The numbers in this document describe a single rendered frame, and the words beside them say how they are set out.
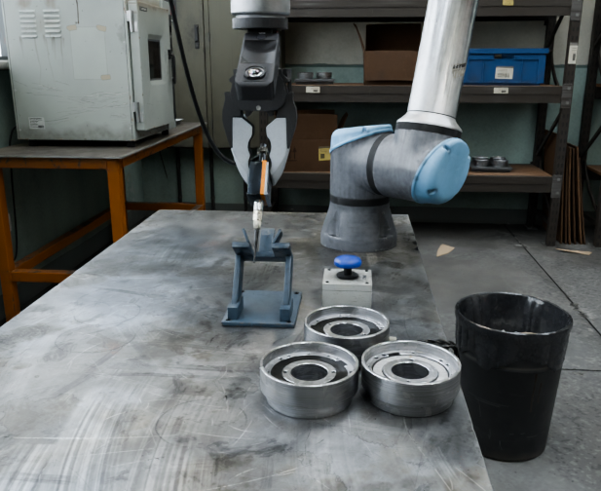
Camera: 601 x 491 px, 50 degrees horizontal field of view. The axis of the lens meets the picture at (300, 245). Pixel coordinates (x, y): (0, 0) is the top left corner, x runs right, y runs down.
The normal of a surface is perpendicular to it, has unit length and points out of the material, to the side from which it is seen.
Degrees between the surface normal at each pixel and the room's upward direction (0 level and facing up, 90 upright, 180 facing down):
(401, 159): 75
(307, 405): 90
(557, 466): 0
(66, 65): 90
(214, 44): 90
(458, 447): 0
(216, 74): 90
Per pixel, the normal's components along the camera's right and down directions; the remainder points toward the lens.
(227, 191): -0.09, 0.28
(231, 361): 0.00, -0.96
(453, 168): 0.69, 0.32
